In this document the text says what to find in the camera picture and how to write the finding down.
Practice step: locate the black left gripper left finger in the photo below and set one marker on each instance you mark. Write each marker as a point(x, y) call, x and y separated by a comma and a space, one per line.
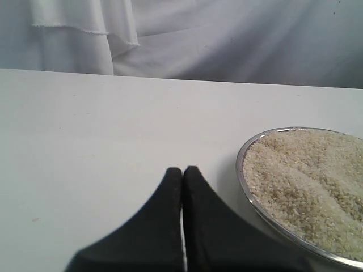
point(149, 241)

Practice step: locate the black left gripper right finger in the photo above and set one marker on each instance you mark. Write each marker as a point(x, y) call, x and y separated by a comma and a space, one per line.
point(217, 239)

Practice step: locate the metal plate of rice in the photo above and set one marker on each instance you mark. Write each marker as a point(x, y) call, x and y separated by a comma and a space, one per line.
point(306, 183)

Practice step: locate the white backdrop curtain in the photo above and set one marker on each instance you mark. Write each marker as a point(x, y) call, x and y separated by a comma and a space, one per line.
point(308, 43)

